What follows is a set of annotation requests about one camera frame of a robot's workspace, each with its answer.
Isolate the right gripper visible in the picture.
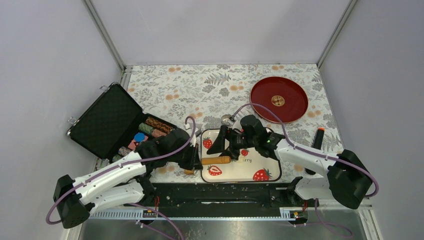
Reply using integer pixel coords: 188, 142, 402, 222
206, 124, 258, 162

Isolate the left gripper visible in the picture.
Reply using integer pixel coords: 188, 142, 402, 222
169, 142, 203, 171

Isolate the wooden dough roller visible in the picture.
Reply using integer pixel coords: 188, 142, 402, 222
201, 156, 231, 165

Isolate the strawberry print tray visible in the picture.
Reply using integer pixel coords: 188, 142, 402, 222
200, 128, 282, 184

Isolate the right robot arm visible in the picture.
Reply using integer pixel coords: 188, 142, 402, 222
202, 115, 373, 210

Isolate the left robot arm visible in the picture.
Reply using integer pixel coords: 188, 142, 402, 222
46, 129, 198, 229

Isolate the red round lacquer tray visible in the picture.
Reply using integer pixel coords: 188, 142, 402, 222
249, 76, 309, 124

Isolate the floral tablecloth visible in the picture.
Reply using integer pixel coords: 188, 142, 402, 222
126, 64, 344, 183

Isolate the blue poker chip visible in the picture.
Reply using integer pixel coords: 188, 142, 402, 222
133, 132, 146, 143

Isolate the black poker chip case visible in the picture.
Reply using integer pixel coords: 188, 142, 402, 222
66, 82, 178, 161

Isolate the metal ring cutter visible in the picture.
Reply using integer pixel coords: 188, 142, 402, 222
221, 114, 235, 127

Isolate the scraper with wooden handle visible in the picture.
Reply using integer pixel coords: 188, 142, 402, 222
183, 169, 195, 176

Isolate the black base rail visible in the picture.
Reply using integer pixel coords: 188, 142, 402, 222
137, 183, 315, 218

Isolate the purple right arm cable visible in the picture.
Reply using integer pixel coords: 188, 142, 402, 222
230, 102, 381, 199

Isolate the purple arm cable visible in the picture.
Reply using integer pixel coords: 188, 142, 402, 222
230, 102, 381, 199
45, 115, 197, 226

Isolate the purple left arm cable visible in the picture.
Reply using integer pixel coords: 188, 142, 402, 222
45, 115, 197, 226

